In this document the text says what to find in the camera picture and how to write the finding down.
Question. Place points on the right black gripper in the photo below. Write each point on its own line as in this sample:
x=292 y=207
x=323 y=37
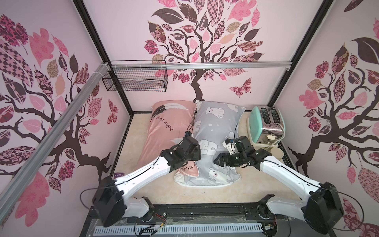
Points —
x=223 y=160

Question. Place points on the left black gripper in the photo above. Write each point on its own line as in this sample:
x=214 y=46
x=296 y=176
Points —
x=197 y=152

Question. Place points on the pink feather pillow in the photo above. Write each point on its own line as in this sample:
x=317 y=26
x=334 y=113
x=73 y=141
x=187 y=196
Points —
x=170 y=120

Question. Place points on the grey polar bear pillow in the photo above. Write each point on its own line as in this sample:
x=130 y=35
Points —
x=214 y=123

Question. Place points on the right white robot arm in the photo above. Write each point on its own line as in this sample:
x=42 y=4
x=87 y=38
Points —
x=319 y=205

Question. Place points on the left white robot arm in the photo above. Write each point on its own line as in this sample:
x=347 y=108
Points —
x=113 y=198

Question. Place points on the cream ceramic cup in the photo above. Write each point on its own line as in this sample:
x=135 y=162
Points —
x=277 y=152

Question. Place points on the mint green chrome toaster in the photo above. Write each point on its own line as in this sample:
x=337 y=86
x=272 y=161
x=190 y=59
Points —
x=266 y=127

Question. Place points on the purple candy packet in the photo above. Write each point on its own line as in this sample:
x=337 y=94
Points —
x=118 y=175

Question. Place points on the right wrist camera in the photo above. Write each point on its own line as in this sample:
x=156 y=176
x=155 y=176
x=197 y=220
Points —
x=229 y=144

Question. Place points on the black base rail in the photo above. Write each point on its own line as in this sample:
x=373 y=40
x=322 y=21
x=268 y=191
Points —
x=215 y=213

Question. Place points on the white slotted cable duct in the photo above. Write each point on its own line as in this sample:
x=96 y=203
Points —
x=174 y=229

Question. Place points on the aluminium frame bar back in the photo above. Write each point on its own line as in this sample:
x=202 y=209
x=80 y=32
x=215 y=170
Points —
x=209 y=65

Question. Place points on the aluminium frame bar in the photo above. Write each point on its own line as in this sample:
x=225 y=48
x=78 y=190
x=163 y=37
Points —
x=21 y=180
x=209 y=65

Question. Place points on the black wire basket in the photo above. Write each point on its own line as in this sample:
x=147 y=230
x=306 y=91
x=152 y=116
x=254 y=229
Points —
x=137 y=75

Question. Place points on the aluminium frame bar left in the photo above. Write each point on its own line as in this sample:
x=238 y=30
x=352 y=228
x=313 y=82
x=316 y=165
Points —
x=21 y=180

